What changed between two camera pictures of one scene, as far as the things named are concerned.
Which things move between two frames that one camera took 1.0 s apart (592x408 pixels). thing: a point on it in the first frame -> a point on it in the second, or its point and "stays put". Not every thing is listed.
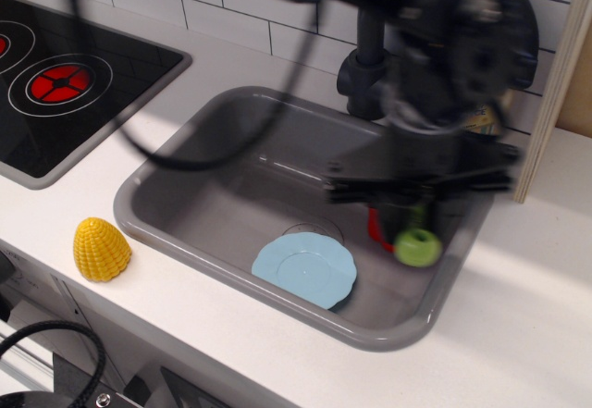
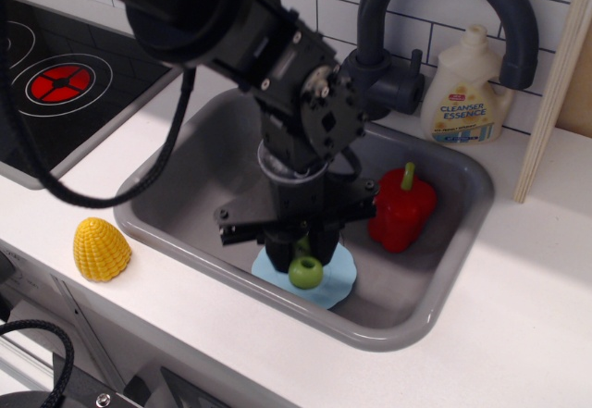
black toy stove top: [52, 111] stays put
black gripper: [420, 166] -> [302, 197]
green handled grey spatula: [418, 247] -> [305, 270]
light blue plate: [313, 268] stays put
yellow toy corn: [101, 250] stays put
